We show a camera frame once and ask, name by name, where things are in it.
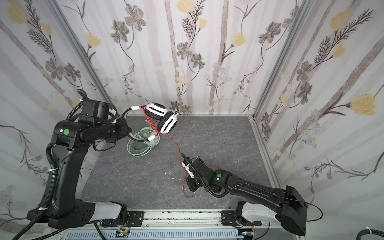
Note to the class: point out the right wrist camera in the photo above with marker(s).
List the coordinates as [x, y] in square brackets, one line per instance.
[187, 169]

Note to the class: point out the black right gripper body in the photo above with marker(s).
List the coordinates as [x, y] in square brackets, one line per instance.
[195, 171]

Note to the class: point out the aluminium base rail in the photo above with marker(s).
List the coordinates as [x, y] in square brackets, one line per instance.
[186, 220]

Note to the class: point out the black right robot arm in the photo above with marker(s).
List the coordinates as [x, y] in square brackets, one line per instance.
[289, 206]

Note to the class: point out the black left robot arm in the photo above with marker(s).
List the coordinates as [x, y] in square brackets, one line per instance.
[88, 122]

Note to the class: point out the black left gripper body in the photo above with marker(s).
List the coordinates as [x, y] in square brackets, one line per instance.
[123, 129]

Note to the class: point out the green white headphones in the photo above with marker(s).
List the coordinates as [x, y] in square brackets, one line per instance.
[142, 144]

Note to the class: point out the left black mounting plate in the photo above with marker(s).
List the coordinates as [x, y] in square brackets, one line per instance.
[136, 218]

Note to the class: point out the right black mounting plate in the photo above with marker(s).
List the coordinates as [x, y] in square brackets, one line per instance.
[235, 219]

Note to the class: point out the black white headphones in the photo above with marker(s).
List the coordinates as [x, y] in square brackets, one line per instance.
[167, 119]

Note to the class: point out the black mounting plate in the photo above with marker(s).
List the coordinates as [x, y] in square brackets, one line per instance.
[136, 218]
[235, 219]

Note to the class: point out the white slotted cable duct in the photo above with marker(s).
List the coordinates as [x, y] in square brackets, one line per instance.
[191, 234]

